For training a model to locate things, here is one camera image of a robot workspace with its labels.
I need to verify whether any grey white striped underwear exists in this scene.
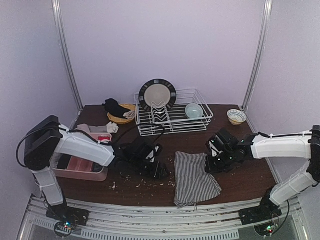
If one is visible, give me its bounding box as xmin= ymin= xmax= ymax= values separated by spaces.
xmin=173 ymin=151 xmax=222 ymax=208

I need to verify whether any white beige striped sock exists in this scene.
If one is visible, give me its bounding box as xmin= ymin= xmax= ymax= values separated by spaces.
xmin=123 ymin=110 xmax=136 ymax=120

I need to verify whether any aluminium frame post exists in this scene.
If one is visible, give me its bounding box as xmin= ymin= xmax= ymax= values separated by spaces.
xmin=241 ymin=0 xmax=273 ymax=112
xmin=51 ymin=0 xmax=84 ymax=111

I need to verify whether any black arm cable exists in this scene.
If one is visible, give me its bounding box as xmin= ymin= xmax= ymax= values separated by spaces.
xmin=257 ymin=131 xmax=316 ymax=141
xmin=16 ymin=122 xmax=167 ymax=168

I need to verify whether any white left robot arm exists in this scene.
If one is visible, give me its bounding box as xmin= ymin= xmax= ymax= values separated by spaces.
xmin=23 ymin=115 xmax=169 ymax=207

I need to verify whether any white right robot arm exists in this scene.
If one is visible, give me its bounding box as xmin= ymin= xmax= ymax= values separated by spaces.
xmin=205 ymin=125 xmax=320 ymax=210

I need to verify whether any left aluminium frame post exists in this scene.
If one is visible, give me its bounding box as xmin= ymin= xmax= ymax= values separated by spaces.
xmin=51 ymin=0 xmax=84 ymax=111

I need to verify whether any black sock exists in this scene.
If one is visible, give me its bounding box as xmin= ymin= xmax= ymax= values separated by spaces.
xmin=102 ymin=98 xmax=130 ymax=119

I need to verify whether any light blue bowl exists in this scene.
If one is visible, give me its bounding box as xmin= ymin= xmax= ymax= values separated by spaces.
xmin=185 ymin=103 xmax=204 ymax=119

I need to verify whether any yellow plate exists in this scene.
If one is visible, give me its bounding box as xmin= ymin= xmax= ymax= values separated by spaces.
xmin=106 ymin=103 xmax=136 ymax=125

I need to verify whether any red rolled cloth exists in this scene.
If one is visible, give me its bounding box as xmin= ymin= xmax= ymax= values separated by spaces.
xmin=97 ymin=135 xmax=112 ymax=143

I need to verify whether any right aluminium frame post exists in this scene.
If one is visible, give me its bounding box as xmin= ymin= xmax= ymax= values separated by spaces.
xmin=241 ymin=0 xmax=273 ymax=112

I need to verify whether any white wire dish rack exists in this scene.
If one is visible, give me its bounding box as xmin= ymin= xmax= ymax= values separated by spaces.
xmin=134 ymin=89 xmax=214 ymax=137

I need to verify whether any black rimmed beige plate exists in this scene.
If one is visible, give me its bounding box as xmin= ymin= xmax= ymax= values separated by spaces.
xmin=138 ymin=79 xmax=177 ymax=112

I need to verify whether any pink plastic organizer box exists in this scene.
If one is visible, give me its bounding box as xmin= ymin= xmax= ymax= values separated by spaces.
xmin=50 ymin=130 xmax=115 ymax=182

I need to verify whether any aluminium front rail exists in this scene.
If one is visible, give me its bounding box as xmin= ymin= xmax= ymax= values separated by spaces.
xmin=16 ymin=195 xmax=312 ymax=240

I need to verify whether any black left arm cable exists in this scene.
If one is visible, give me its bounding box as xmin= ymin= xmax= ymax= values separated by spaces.
xmin=16 ymin=122 xmax=167 ymax=168

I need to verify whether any striped rolled underwear in box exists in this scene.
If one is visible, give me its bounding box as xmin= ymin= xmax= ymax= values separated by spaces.
xmin=91 ymin=163 xmax=104 ymax=174

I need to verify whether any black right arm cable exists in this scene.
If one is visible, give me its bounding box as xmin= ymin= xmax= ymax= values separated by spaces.
xmin=257 ymin=131 xmax=316 ymax=141

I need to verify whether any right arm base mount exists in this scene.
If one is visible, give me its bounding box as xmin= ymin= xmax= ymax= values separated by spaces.
xmin=238 ymin=205 xmax=282 ymax=237

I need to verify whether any patterned ceramic bowl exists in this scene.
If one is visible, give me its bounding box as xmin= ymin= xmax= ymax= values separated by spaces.
xmin=227 ymin=109 xmax=247 ymax=126

